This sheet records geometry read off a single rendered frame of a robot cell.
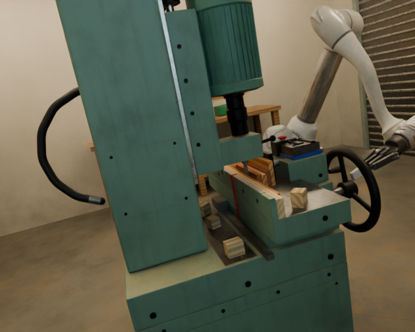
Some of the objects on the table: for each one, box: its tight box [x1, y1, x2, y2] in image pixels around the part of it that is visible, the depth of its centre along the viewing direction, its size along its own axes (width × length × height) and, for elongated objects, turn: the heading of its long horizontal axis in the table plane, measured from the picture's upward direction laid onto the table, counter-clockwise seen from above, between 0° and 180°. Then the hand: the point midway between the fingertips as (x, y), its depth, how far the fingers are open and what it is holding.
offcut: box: [290, 188, 308, 208], centre depth 84 cm, size 4×3×4 cm
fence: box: [209, 170, 278, 221], centre depth 106 cm, size 60×2×6 cm, turn 53°
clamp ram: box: [263, 150, 285, 181], centre depth 109 cm, size 9×8×9 cm
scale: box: [224, 167, 265, 194], centre depth 106 cm, size 50×1×1 cm, turn 53°
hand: (358, 171), depth 127 cm, fingers closed
